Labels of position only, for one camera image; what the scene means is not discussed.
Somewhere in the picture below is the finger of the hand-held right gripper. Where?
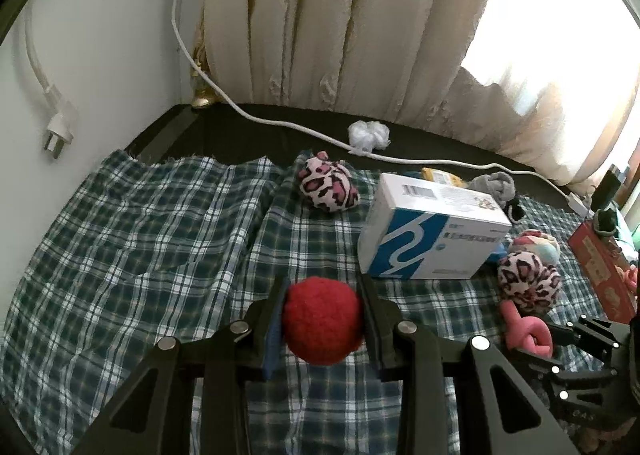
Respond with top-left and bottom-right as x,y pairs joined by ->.
510,352 -> 618,388
547,315 -> 628,351

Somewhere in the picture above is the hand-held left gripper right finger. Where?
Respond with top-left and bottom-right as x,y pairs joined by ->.
356,274 -> 583,455

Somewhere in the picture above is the white power strip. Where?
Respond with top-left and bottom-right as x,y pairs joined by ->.
565,190 -> 593,216

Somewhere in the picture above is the gold curtain tassel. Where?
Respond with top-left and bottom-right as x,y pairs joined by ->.
190,48 -> 221,110

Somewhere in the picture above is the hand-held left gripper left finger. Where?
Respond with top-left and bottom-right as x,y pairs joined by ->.
70,276 -> 293,455

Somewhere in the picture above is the black charger adapter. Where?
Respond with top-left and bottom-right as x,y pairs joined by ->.
592,168 -> 623,213

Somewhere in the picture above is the yellow cardboard box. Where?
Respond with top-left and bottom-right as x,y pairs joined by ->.
419,166 -> 470,187

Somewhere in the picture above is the red cardboard container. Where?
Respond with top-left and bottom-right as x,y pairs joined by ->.
567,220 -> 640,323

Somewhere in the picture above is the white plug cable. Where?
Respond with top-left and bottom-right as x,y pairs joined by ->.
25,0 -> 76,161

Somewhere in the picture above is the white crumpled plastic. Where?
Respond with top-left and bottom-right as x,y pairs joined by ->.
348,120 -> 392,153

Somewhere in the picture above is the pink knot toy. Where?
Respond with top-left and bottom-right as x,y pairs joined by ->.
617,262 -> 640,298
501,302 -> 555,358

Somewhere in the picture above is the light grey sock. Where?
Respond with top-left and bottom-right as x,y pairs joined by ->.
467,172 -> 518,208

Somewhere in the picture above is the white power cable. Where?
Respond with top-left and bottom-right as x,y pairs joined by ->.
170,0 -> 591,211

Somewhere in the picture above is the beige patterned curtain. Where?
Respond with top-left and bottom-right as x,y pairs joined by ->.
200,0 -> 506,131

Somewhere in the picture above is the leopard print sock ball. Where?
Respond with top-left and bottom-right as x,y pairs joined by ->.
298,151 -> 361,213
496,251 -> 563,313

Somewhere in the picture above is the red felt ball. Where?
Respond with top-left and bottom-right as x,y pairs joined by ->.
281,277 -> 365,367

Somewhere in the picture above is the white and blue box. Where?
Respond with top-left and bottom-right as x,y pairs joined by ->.
357,172 -> 513,281

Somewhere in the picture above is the green plaid cloth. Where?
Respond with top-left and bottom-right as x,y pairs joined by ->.
0,150 -> 640,455

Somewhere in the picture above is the white sheer curtain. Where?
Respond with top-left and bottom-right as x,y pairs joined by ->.
445,0 -> 640,186

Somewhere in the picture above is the pastel sock ball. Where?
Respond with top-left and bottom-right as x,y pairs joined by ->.
507,230 -> 562,266

